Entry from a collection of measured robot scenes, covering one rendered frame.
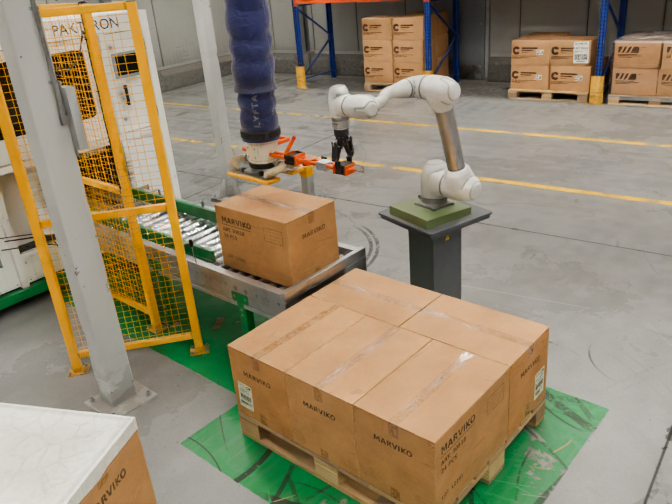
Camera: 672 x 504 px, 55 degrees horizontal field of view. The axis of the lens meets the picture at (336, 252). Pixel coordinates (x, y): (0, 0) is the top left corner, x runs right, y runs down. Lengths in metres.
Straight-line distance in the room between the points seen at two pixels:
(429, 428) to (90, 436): 1.25
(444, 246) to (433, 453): 1.73
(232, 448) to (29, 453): 1.55
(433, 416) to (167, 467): 1.44
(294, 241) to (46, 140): 1.32
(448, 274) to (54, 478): 2.78
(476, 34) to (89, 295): 9.60
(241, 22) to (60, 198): 1.25
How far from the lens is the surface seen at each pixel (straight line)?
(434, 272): 4.02
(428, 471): 2.66
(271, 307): 3.62
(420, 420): 2.64
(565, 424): 3.55
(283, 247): 3.55
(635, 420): 3.66
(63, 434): 2.12
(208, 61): 6.54
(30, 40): 3.32
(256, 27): 3.50
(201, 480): 3.34
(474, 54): 12.18
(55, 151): 3.38
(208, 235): 4.54
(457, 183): 3.72
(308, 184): 4.27
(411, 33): 11.27
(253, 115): 3.59
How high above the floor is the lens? 2.22
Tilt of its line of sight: 25 degrees down
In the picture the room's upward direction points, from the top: 5 degrees counter-clockwise
